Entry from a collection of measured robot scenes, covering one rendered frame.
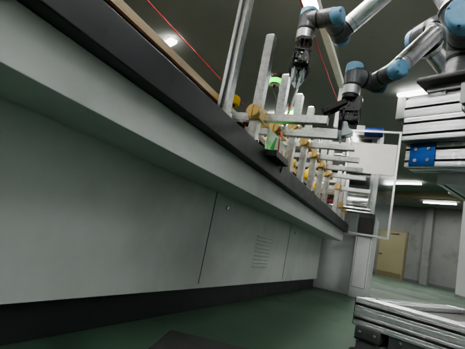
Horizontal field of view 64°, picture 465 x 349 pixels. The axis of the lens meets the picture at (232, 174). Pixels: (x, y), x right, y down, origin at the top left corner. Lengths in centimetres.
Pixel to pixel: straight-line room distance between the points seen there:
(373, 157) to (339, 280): 135
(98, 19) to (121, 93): 16
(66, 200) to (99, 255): 21
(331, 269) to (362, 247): 43
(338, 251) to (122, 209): 330
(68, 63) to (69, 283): 58
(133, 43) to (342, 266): 368
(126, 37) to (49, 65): 16
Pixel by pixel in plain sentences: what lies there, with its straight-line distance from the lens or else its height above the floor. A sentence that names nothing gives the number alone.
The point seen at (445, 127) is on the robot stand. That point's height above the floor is 85.
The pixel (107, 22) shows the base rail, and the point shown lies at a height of 67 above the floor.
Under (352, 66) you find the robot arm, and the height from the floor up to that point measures 115.
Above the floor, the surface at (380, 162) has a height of 140.
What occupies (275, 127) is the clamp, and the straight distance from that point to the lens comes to 163.
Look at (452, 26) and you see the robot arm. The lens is 150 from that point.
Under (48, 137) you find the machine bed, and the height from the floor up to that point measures 48.
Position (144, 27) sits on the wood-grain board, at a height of 88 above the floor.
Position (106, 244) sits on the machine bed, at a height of 25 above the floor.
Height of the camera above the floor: 34
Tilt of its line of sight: 10 degrees up
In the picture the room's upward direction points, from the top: 11 degrees clockwise
